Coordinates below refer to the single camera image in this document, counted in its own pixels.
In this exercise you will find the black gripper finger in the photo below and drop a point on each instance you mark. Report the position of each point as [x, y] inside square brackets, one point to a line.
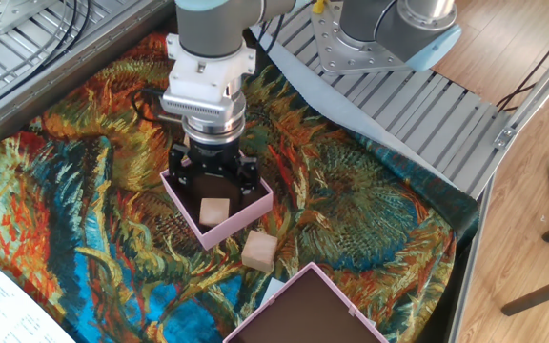
[250, 174]
[178, 164]

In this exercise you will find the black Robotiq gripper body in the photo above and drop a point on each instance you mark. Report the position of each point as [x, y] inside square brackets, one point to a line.
[212, 157]

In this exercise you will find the small pink gift box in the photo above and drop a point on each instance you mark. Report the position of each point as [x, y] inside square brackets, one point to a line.
[243, 224]

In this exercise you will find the small wooden cube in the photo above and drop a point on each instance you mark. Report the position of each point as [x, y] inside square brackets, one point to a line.
[214, 212]
[259, 250]

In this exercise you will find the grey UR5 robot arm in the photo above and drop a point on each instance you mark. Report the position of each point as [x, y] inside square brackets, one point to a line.
[208, 28]

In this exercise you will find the large pink open box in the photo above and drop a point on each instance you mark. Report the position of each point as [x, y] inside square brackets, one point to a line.
[308, 314]

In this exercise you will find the sunflower painting table cloth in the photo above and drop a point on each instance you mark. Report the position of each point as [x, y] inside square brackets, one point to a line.
[88, 190]

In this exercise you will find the yellow plastic clip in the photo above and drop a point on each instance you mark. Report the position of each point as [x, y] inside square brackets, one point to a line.
[319, 6]

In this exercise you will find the printed white paper sheet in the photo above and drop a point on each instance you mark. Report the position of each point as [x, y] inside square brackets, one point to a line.
[3, 309]

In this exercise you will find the silver mounting plate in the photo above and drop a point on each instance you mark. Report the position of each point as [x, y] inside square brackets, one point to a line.
[7, 12]

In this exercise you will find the white and silver wrist mount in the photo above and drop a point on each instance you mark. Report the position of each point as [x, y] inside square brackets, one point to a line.
[203, 81]

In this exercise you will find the wide aluminium frame rail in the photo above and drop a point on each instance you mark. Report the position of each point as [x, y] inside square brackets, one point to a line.
[65, 81]

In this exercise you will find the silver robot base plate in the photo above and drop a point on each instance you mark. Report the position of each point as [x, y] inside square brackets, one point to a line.
[351, 62]

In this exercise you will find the aluminium table edge rail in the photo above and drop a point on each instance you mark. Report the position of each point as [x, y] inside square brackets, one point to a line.
[536, 93]

